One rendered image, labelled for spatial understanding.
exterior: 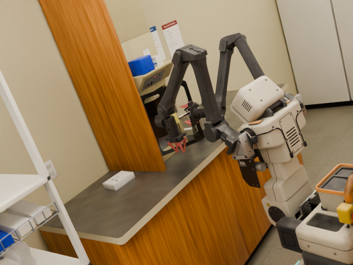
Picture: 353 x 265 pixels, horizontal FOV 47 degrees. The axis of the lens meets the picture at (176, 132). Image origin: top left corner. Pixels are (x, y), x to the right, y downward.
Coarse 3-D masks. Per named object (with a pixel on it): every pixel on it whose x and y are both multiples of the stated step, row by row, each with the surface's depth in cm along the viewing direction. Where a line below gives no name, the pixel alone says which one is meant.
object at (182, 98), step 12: (144, 96) 243; (156, 96) 244; (180, 96) 248; (156, 108) 246; (180, 108) 249; (180, 120) 251; (156, 132) 249; (168, 132) 251; (180, 132) 253; (192, 132) 255
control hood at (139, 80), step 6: (168, 60) 255; (162, 66) 245; (168, 66) 251; (150, 72) 237; (156, 72) 242; (168, 72) 257; (138, 78) 234; (144, 78) 234; (162, 78) 256; (138, 84) 236; (138, 90) 238
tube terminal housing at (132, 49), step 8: (128, 40) 240; (136, 40) 245; (144, 40) 251; (152, 40) 256; (128, 48) 240; (136, 48) 245; (144, 48) 250; (152, 48) 256; (128, 56) 239; (136, 56) 244; (128, 64) 239; (152, 88) 254
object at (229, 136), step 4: (228, 128) 185; (232, 128) 186; (224, 132) 184; (228, 132) 184; (232, 132) 182; (236, 132) 183; (224, 136) 184; (228, 136) 182; (232, 136) 182; (236, 136) 181; (224, 140) 185; (228, 140) 182; (232, 140) 178; (236, 140) 179; (228, 144) 183; (232, 144) 178; (228, 148) 181; (232, 148) 181; (228, 152) 183; (232, 152) 185
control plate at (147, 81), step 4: (160, 72) 246; (152, 76) 241; (156, 76) 245; (160, 76) 251; (148, 80) 240; (152, 80) 245; (156, 80) 250; (144, 84) 239; (152, 84) 249; (144, 88) 243
